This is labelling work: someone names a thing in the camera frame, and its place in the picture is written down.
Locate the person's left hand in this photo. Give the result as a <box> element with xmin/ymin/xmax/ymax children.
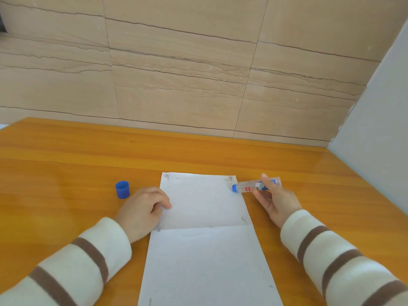
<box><xmin>115</xmin><ymin>187</ymin><xmax>172</xmax><ymax>244</ymax></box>

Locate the person's right hand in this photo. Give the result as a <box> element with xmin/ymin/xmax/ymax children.
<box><xmin>251</xmin><ymin>173</ymin><xmax>303</xmax><ymax>229</ymax></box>

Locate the clear glue bottle blue tip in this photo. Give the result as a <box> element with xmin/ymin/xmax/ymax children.
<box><xmin>231</xmin><ymin>177</ymin><xmax>283</xmax><ymax>193</ymax></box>

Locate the white paper sheet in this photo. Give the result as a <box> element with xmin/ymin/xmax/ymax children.
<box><xmin>138</xmin><ymin>172</ymin><xmax>284</xmax><ymax>306</ymax></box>

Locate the person's left forearm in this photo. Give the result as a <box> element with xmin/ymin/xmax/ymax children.
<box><xmin>0</xmin><ymin>217</ymin><xmax>132</xmax><ymax>306</ymax></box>

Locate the person's right forearm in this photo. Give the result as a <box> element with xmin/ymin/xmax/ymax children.
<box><xmin>280</xmin><ymin>209</ymin><xmax>408</xmax><ymax>306</ymax></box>

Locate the blue glue cap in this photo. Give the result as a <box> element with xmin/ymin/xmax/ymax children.
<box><xmin>115</xmin><ymin>181</ymin><xmax>131</xmax><ymax>199</ymax></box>

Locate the grey board panel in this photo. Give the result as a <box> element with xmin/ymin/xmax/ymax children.
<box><xmin>328</xmin><ymin>19</ymin><xmax>408</xmax><ymax>216</ymax></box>

